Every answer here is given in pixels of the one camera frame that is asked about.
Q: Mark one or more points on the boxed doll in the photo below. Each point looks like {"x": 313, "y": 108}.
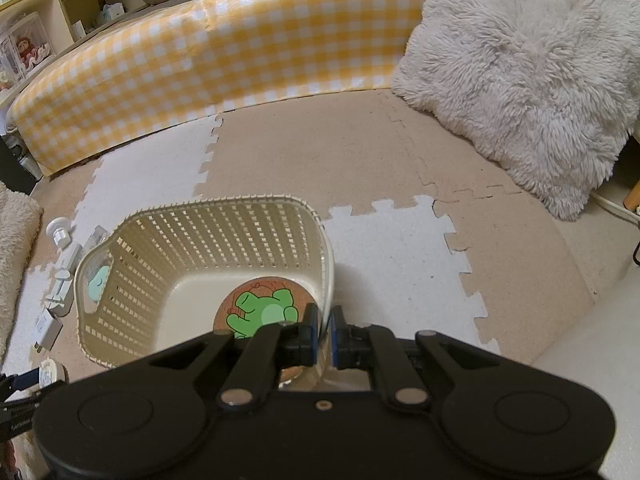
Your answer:
{"x": 27, "y": 50}

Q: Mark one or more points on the beige fluffy blanket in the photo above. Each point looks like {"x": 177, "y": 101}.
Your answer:
{"x": 17, "y": 260}

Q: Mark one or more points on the cream plastic lattice basket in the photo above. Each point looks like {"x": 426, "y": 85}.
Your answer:
{"x": 200, "y": 240}

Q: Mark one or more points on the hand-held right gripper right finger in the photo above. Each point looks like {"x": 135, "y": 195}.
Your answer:
{"x": 334, "y": 345}

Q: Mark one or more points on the wooden furniture leg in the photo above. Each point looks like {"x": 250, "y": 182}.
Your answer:
{"x": 631, "y": 199}

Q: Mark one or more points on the round frog print coaster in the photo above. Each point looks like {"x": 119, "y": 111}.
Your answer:
{"x": 260, "y": 305}

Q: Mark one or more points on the white fluffy pillow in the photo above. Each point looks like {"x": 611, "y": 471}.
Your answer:
{"x": 525, "y": 70}

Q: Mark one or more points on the patterned cloth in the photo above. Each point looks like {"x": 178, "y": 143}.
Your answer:
{"x": 10, "y": 460}

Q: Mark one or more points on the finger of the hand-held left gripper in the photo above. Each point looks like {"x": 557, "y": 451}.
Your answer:
{"x": 22, "y": 381}
{"x": 35, "y": 396}

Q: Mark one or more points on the white suction hook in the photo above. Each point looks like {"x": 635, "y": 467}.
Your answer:
{"x": 60, "y": 230}

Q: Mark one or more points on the white charger block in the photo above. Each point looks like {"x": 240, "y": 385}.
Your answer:
{"x": 47, "y": 330}

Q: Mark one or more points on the white plastic device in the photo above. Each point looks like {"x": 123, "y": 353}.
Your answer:
{"x": 65, "y": 280}

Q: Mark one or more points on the small white round item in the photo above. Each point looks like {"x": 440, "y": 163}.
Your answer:
{"x": 52, "y": 372}

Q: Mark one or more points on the yellow checkered padded bumper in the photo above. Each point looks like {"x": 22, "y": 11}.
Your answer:
{"x": 200, "y": 70}

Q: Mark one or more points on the small white teal item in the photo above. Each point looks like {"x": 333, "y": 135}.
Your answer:
{"x": 107, "y": 15}

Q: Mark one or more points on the teal plastic item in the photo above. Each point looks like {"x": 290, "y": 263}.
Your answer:
{"x": 99, "y": 284}

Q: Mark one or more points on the white foam mat tile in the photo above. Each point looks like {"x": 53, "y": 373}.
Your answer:
{"x": 400, "y": 270}
{"x": 150, "y": 170}

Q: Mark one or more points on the beige foam mat tile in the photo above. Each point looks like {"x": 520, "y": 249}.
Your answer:
{"x": 525, "y": 270}
{"x": 320, "y": 150}

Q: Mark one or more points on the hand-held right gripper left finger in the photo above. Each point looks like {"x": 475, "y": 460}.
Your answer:
{"x": 315, "y": 340}

